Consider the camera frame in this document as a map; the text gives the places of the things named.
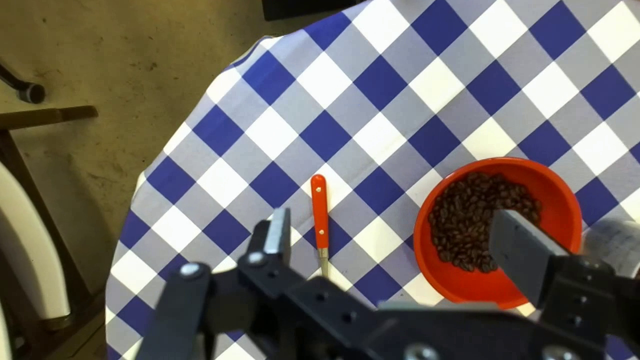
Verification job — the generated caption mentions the blue white checked tablecloth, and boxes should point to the blue white checked tablecloth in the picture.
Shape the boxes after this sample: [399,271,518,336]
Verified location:
[107,0,640,360]

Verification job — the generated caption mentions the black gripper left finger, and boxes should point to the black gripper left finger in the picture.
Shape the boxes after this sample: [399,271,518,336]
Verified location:
[262,206,294,265]

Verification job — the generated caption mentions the red plastic bowl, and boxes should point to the red plastic bowl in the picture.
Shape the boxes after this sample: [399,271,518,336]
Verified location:
[413,155,585,310]

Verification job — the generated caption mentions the clear jar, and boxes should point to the clear jar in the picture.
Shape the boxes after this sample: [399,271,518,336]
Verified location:
[582,214,640,277]

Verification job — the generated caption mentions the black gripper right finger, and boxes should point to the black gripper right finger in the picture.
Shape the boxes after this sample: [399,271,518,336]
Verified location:
[488,207,576,310]

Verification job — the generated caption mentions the black caster wheel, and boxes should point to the black caster wheel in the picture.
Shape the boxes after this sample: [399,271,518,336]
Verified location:
[0,62,48,105]

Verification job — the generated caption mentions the dark coffee beans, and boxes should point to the dark coffee beans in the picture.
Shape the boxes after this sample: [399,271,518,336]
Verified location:
[428,171,543,273]

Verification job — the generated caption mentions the red handled metal spoon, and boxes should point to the red handled metal spoon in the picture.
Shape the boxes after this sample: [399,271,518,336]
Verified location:
[310,174,334,277]

